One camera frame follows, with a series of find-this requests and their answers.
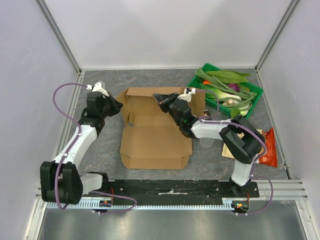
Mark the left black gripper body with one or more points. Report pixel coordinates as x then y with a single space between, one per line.
106 111

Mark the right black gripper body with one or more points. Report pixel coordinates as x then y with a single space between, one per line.
167 101

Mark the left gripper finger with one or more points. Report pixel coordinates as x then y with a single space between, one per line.
110 97
116 107

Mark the brown cardboard box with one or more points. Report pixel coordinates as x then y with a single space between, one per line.
150 138

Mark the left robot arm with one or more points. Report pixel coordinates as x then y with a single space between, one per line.
60 181

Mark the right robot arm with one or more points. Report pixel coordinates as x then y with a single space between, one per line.
243 140

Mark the clear plastic water bottle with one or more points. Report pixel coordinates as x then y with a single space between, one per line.
206 142

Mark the white mushroom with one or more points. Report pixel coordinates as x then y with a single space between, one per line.
231 102

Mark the green leafy vegetables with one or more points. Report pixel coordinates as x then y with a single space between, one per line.
229 77

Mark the red onion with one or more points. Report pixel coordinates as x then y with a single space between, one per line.
234 87

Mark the beige paper bag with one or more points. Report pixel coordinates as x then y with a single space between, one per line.
227 153

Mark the green long beans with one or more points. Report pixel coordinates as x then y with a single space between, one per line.
244 91

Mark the red chip bag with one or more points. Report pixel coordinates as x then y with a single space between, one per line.
270 158

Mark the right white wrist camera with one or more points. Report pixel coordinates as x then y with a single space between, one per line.
187 94

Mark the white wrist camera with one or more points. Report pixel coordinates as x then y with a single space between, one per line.
98 87
187 94

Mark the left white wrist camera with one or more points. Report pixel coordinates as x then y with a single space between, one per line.
98 87

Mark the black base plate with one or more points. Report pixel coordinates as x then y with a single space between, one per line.
179 192

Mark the white slotted cable duct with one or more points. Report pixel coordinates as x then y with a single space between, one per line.
97 204

